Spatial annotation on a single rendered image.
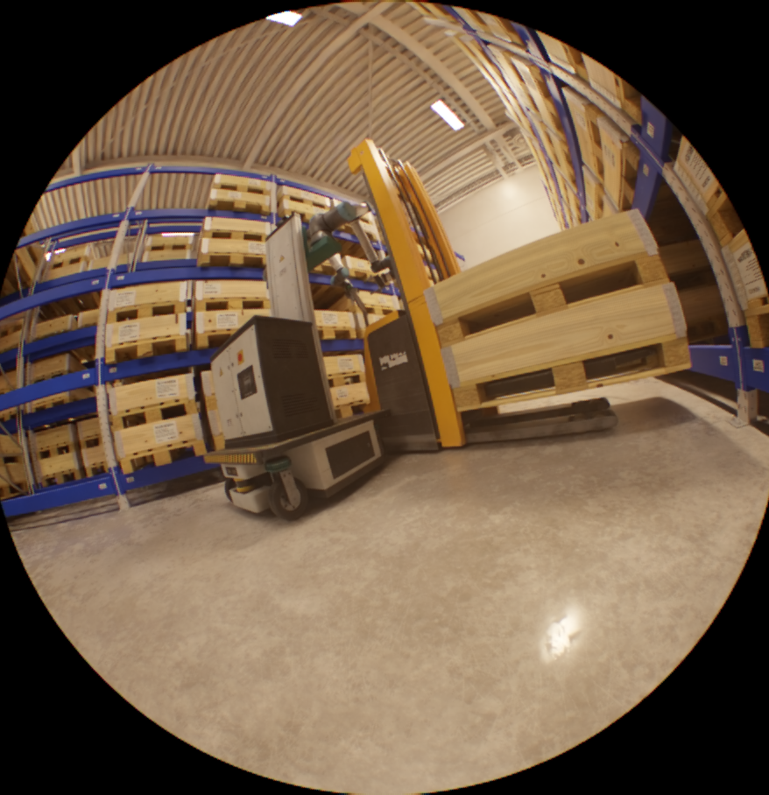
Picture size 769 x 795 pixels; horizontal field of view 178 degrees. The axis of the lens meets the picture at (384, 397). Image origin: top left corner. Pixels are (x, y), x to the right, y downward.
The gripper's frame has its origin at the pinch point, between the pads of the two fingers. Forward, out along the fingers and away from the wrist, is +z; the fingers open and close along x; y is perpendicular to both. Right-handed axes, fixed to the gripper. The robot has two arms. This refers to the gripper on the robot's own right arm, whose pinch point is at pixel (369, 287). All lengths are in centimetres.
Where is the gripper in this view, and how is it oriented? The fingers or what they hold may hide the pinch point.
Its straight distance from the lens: 228.7
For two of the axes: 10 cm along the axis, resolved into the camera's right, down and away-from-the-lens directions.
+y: 0.5, -0.1, 10.0
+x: -4.9, -8.7, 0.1
